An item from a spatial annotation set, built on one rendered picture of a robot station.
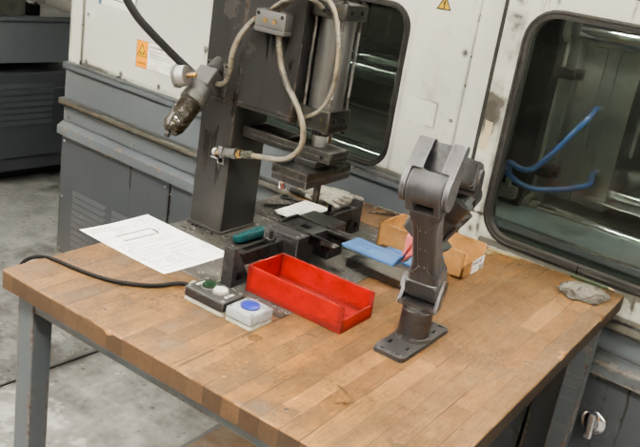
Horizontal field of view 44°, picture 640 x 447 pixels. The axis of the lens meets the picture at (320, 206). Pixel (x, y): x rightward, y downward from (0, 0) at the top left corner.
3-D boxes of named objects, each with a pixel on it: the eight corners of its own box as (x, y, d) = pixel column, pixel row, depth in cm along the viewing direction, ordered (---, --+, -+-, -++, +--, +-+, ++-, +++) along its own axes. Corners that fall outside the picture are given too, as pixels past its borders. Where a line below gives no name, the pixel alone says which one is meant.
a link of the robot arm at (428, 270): (415, 278, 164) (417, 160, 141) (447, 288, 162) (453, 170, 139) (404, 300, 161) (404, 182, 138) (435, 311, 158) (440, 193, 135)
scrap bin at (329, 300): (339, 335, 159) (344, 308, 157) (245, 290, 172) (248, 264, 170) (370, 317, 168) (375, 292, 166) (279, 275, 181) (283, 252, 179)
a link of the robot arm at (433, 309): (408, 267, 162) (398, 274, 157) (450, 279, 159) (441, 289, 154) (402, 294, 164) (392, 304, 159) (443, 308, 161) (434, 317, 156)
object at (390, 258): (398, 269, 173) (401, 256, 172) (341, 244, 181) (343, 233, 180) (413, 262, 178) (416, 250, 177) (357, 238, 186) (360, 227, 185)
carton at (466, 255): (460, 283, 196) (467, 253, 193) (374, 249, 209) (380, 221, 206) (481, 270, 206) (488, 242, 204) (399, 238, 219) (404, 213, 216)
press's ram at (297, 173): (306, 203, 177) (327, 71, 168) (220, 171, 191) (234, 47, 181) (350, 191, 192) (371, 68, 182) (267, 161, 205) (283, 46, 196)
